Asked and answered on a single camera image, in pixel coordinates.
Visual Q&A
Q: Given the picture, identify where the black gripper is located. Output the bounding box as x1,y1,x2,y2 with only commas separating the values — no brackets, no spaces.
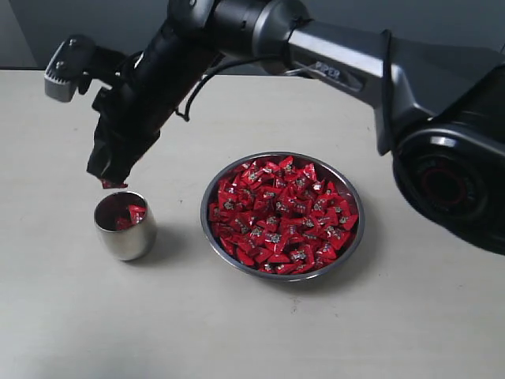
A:
87,27,219,184

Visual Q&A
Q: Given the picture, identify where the red wrapper piece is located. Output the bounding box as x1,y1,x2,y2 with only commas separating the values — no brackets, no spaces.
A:
100,179,128,190

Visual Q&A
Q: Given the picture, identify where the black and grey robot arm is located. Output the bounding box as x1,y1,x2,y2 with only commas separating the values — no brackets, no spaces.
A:
87,1,504,254

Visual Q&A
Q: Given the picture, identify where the stainless steel cup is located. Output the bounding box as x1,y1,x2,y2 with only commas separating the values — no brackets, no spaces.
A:
94,191,157,261

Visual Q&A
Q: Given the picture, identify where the stainless steel bowl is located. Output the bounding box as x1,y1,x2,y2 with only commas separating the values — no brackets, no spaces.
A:
200,151,366,283

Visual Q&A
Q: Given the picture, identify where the pile of red wrapped candies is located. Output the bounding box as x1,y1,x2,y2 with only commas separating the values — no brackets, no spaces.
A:
208,156,360,276

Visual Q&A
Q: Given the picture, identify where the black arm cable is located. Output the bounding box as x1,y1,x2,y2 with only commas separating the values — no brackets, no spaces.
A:
173,29,399,159

